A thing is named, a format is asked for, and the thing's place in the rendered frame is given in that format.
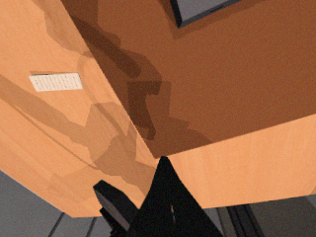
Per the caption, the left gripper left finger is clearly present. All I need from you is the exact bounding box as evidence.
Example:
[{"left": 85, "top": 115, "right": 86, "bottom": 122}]
[{"left": 124, "top": 156, "right": 175, "bottom": 237}]

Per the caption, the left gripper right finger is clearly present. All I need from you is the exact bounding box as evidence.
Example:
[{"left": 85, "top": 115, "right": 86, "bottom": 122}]
[{"left": 165, "top": 156, "right": 224, "bottom": 237}]

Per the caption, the grey network switch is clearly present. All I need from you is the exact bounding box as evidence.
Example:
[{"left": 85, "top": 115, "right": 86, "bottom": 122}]
[{"left": 170, "top": 0, "right": 242, "bottom": 29}]

